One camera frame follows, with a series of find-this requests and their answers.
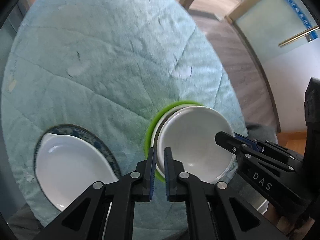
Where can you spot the light blue quilted blanket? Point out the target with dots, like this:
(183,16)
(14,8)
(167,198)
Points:
(100,67)

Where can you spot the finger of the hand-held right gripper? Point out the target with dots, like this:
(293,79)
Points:
(227,140)
(275,150)

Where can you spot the blue patterned plate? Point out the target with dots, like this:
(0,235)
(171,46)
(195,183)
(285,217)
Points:
(100,146)

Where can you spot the blue stripe sticker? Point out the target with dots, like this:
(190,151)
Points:
(298,15)

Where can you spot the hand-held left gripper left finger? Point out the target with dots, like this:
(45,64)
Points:
(151,175)

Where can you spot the frosted glass door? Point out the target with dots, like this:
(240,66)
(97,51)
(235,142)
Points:
(275,25)

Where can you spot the white plate with ears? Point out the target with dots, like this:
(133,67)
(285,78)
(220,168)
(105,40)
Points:
(72,165)

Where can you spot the green bowl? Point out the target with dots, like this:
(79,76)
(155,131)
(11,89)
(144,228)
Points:
(148,140)

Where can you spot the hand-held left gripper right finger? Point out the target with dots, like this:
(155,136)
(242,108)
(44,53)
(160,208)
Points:
(168,177)

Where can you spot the small white bowl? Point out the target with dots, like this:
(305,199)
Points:
(197,140)
(153,137)

